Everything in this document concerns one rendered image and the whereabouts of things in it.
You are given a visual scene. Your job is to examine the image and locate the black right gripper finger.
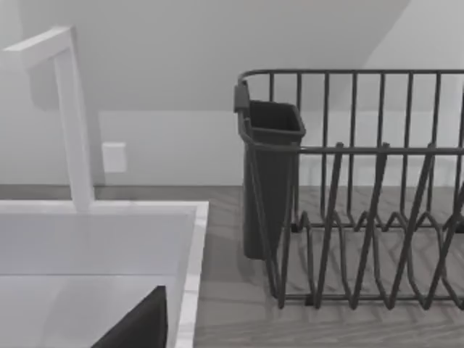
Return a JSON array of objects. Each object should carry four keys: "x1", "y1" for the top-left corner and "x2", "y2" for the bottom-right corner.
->
[{"x1": 90, "y1": 285, "x2": 168, "y2": 348}]

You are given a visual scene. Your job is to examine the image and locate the white sink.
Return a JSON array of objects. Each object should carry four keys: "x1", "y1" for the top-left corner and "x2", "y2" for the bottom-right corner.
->
[{"x1": 0, "y1": 200, "x2": 210, "y2": 348}]

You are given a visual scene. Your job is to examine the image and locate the dark grey cutlery holder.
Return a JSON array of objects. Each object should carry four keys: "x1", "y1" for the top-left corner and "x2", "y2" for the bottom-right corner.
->
[{"x1": 242, "y1": 99, "x2": 307, "y2": 260}]

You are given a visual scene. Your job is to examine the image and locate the tall white tap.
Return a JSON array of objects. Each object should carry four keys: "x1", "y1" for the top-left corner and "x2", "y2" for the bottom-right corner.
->
[{"x1": 1, "y1": 25, "x2": 96, "y2": 215}]

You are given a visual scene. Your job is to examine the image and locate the white wall socket plate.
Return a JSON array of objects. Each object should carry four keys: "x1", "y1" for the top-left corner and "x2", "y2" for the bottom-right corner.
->
[{"x1": 101, "y1": 142, "x2": 128, "y2": 173}]

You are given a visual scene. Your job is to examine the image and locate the dark grey wire dish rack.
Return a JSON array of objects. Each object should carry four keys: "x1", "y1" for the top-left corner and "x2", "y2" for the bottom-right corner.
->
[{"x1": 233, "y1": 69, "x2": 464, "y2": 311}]

